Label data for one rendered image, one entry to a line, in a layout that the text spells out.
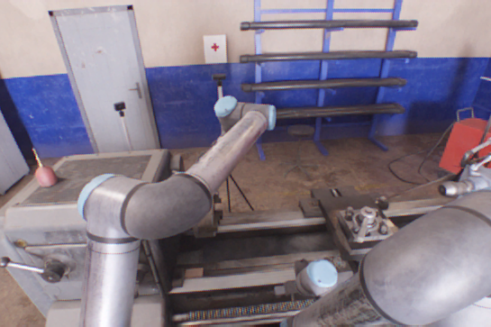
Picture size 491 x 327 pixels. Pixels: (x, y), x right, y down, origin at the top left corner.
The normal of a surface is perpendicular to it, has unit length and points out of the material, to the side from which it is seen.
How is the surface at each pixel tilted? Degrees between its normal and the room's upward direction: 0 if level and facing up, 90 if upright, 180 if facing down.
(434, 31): 90
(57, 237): 90
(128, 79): 90
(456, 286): 64
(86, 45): 90
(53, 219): 45
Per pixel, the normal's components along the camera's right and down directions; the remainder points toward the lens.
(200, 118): 0.09, 0.49
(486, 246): -0.09, -0.42
